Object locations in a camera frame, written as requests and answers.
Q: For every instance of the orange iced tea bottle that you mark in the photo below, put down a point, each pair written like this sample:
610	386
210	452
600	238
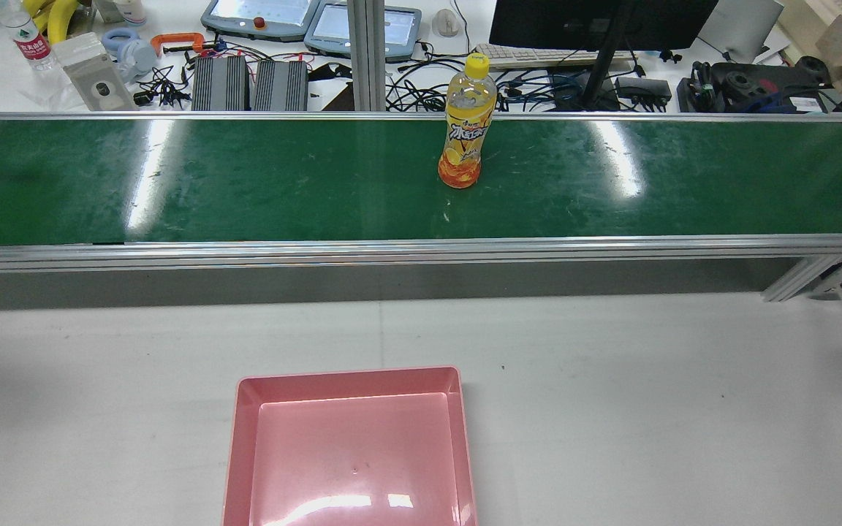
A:
465	131

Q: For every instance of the pink plastic basket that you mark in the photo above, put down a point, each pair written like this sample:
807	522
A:
351	453

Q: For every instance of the green conveyor belt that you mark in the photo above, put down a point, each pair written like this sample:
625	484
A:
245	183

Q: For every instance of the black finned power supply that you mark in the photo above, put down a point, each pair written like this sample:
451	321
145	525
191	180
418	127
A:
281	86
220	84

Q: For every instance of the grey teach pendant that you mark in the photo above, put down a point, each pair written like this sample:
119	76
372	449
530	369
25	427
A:
403	29
260	22

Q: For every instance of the white keyboard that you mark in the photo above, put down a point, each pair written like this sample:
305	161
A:
538	56

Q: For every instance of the grey computer mouse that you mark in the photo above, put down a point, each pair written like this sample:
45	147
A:
446	22

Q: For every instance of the black Huawei monitor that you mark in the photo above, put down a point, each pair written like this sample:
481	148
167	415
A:
560	22

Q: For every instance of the black power adapter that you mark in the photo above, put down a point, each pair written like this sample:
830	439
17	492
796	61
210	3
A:
644	89

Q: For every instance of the orange C-clamp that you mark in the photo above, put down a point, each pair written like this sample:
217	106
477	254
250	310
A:
165	38

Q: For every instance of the light blue round cap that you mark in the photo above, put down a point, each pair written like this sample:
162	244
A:
139	57

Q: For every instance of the clear zip bag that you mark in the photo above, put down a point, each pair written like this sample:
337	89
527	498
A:
96	80

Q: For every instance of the black machine part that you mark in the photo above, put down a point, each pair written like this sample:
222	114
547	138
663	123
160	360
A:
750	80

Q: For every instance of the white jar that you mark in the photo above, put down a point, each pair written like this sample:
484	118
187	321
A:
131	11

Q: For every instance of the blue tape roll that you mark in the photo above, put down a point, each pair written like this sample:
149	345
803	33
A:
107	40

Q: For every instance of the silver laptop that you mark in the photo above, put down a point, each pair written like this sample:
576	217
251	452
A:
742	25

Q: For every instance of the small beige box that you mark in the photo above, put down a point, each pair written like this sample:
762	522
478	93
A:
105	9

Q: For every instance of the yellow banana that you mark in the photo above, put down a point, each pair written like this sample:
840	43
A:
35	7
63	18

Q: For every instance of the clear water bottle red label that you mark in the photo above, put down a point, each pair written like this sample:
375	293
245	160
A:
30	44

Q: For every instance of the aluminium profile post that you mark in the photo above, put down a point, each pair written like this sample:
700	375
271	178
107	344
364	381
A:
367	58

